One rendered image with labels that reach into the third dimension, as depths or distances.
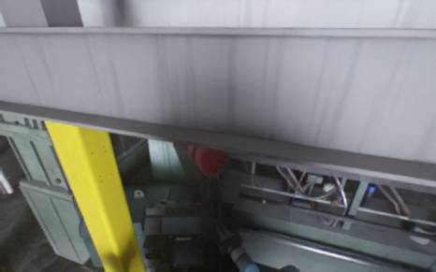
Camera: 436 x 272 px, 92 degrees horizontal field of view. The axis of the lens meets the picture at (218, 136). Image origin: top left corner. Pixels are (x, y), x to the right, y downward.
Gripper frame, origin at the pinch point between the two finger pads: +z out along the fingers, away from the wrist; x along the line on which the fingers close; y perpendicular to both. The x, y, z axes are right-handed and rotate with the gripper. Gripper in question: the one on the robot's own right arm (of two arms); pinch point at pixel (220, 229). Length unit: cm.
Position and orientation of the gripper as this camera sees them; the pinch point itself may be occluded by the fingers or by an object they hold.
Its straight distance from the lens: 134.9
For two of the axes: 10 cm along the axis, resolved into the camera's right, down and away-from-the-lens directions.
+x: 8.6, -2.3, 4.5
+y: 0.0, 8.9, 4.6
